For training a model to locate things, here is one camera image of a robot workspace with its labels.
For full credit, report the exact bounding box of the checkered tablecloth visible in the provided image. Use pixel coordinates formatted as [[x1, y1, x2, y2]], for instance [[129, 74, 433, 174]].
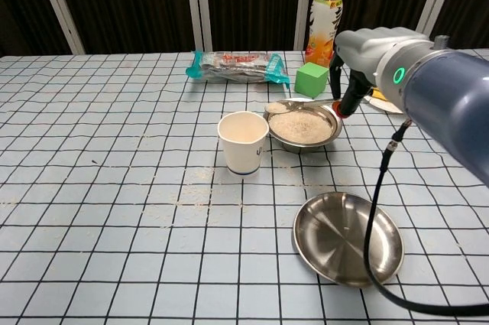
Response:
[[0, 48, 489, 325]]

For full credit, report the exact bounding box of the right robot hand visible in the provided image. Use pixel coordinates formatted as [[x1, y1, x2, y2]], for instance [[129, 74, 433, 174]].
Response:
[[329, 26, 436, 122]]

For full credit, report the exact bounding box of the uncooked rice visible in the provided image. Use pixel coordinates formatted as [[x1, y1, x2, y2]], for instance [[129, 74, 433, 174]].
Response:
[[268, 110, 334, 142]]

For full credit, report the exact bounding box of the teal snack packet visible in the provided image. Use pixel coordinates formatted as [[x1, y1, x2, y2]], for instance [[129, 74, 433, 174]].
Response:
[[185, 50, 291, 91]]

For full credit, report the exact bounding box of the double white partition post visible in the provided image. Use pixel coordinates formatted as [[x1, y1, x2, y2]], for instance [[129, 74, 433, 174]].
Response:
[[183, 0, 214, 53]]

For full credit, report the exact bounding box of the white paper plate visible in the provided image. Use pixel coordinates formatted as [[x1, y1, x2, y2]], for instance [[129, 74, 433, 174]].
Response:
[[362, 87, 404, 114]]

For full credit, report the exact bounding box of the steel plate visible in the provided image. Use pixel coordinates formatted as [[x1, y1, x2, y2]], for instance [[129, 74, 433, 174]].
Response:
[[292, 191, 405, 289]]

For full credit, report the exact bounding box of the white paper cup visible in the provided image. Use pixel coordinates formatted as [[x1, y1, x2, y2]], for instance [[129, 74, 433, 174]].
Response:
[[217, 110, 270, 179]]

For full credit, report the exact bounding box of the steel bowl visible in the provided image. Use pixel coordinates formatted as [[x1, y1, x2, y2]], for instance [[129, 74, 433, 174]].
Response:
[[262, 98, 343, 154]]

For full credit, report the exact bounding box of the green cube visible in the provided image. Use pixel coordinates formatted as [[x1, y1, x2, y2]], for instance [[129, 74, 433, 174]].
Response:
[[293, 63, 329, 99]]

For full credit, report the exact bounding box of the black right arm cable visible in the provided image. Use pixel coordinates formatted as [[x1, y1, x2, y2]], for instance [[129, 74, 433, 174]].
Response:
[[362, 118, 489, 317]]

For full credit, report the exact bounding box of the orange drink bottle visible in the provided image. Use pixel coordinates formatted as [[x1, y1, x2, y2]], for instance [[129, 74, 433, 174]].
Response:
[[304, 0, 344, 68]]

